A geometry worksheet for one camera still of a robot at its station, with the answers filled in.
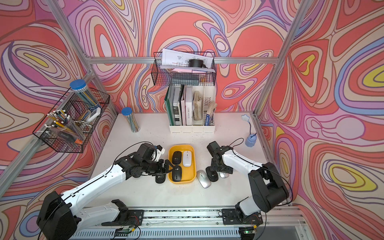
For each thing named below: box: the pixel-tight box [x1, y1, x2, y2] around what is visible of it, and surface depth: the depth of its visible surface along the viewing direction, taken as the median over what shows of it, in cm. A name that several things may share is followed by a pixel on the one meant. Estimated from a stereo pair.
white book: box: [185, 86, 193, 126], surface depth 98 cm
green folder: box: [164, 85, 175, 126], surface depth 93 cm
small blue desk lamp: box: [241, 114, 258, 148], surface depth 97 cm
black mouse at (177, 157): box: [172, 151, 182, 165], surface depth 95 cm
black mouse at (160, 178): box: [155, 173, 166, 184], surface depth 86 cm
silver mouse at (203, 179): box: [196, 169, 212, 189], surface depth 87 cm
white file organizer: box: [169, 85, 216, 135], surface depth 105 cm
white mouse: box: [183, 150, 192, 167], surface depth 95 cm
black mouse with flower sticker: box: [205, 166, 219, 182], surface depth 87 cm
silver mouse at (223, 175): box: [219, 171, 229, 179], surface depth 88 cm
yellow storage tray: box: [167, 144, 197, 184], surface depth 90 cm
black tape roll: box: [188, 59, 208, 69], surface depth 84 cm
